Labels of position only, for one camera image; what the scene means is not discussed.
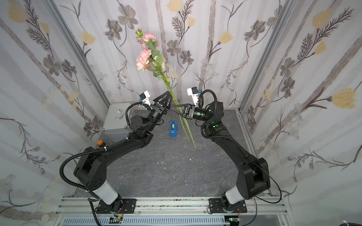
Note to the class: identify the blue tape dispenser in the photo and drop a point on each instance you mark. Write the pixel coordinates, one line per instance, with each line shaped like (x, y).
(173, 129)

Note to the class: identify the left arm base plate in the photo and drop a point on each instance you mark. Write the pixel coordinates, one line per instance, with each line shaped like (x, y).
(120, 206)

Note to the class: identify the white slotted cable duct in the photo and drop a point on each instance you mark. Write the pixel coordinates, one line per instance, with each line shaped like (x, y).
(164, 221)

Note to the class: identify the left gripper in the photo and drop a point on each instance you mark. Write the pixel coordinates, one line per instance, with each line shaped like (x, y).
(158, 106)

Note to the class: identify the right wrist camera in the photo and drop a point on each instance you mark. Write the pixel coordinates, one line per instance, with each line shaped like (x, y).
(194, 92)

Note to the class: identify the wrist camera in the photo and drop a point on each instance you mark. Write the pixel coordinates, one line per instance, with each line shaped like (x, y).
(194, 92)
(145, 98)

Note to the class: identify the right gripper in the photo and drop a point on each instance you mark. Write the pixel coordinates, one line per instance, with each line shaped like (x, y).
(187, 111)

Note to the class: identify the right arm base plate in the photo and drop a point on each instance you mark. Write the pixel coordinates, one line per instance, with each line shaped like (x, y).
(221, 205)

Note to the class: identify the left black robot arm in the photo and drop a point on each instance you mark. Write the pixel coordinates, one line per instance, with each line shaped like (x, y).
(91, 169)

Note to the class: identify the brown bottle orange cap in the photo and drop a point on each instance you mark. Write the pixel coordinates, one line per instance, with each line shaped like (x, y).
(101, 144)

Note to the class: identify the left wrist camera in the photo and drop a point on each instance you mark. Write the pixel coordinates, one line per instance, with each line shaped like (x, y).
(145, 98)

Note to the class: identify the silver aluminium case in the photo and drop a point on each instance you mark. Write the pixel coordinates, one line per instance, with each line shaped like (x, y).
(115, 125)

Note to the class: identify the pink rose bouquet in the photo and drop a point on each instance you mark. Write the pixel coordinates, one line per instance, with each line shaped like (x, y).
(151, 59)

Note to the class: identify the aluminium mounting rail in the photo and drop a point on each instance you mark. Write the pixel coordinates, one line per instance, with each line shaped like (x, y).
(167, 206)

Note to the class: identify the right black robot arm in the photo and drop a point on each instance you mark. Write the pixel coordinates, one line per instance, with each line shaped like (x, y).
(253, 173)

